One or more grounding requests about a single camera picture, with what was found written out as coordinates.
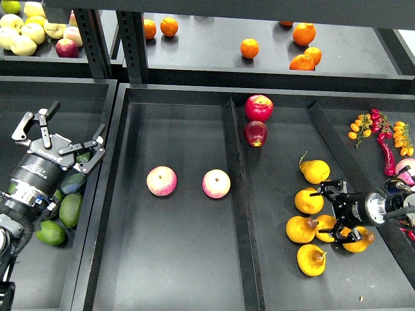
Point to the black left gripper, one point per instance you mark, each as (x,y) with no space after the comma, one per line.
(44,166)

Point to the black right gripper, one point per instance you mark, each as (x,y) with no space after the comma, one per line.
(352,210)

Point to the yellow pear with brown top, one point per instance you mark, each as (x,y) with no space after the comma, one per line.
(300,229)

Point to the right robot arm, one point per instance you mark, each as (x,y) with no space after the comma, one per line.
(392,203)

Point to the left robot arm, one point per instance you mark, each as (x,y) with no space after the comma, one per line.
(16,232)

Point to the dark green avocado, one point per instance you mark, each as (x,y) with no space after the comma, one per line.
(83,158)

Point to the yellow pear right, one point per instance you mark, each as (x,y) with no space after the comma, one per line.
(368,238)

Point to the yellow pear upper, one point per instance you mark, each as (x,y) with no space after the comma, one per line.
(314,171)

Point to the red chili pepper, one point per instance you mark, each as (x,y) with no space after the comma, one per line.
(389,159)

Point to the pink apple far right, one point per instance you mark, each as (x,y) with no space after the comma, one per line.
(405,170)

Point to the pink apple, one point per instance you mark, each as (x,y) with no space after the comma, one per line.
(405,170)
(161,181)
(216,183)

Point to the yellow tomato cluster left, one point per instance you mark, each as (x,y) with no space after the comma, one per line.
(360,129)

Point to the black centre divider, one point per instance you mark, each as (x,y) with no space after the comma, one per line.
(244,226)

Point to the red cherry tomato cluster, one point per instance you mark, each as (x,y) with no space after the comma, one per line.
(380,124)

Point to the orange cherry tomato cluster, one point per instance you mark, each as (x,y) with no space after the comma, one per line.
(402,139)

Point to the red apple on shelf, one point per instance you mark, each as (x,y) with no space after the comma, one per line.
(66,48)

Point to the pale yellow apple front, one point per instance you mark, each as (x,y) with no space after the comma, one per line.
(22,46)

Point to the pink apple left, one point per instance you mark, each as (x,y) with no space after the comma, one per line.
(161,181)

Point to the dark red apple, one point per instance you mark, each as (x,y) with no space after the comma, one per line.
(255,133)

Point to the bright red apple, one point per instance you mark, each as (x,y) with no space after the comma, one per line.
(258,108)

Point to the orange front right shelf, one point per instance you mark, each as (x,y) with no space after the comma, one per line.
(302,62)

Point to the orange shelf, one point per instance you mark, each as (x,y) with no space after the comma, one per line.
(169,26)
(302,62)
(249,48)
(304,34)

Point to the orange behind front right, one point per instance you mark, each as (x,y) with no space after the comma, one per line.
(315,53)

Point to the orange left shelf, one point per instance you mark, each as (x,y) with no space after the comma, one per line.
(169,26)

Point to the orange top right shelf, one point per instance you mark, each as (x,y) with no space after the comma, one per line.
(304,34)

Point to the orange centre shelf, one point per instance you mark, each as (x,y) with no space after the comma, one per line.
(249,48)

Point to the black shelf post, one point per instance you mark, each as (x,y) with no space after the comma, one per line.
(132,33)

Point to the orange beside post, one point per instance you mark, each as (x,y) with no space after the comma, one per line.
(150,29)

